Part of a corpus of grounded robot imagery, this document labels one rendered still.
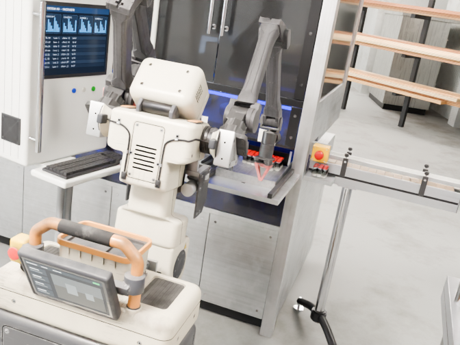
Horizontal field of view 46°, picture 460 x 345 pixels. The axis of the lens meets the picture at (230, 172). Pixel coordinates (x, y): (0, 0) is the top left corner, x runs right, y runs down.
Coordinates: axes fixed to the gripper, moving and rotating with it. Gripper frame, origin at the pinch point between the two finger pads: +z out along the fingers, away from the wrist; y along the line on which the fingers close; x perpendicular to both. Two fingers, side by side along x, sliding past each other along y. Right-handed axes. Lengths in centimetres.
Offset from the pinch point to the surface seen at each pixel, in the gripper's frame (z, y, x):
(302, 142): -16.2, 27.0, -9.6
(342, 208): 12, 46, -32
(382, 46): -129, 642, 0
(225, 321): 85, 45, 13
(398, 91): -67, 631, -37
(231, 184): 4.3, -5.4, 10.4
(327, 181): -0.9, 29.4, -23.9
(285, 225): 24.7, 33.4, -8.7
